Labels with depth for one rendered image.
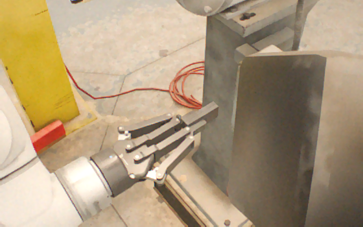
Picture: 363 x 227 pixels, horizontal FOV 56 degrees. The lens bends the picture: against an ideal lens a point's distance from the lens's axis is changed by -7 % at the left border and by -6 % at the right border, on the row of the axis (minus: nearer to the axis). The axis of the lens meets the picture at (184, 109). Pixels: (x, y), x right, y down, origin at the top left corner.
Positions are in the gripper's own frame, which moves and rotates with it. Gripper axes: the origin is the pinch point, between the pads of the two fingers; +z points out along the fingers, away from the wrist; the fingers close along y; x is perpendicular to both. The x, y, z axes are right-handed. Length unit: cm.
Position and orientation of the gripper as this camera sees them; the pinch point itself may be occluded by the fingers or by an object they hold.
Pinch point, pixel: (200, 118)
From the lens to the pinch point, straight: 64.3
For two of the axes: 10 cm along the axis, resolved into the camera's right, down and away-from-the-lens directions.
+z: 7.9, -4.6, 4.0
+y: 6.1, 6.0, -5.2
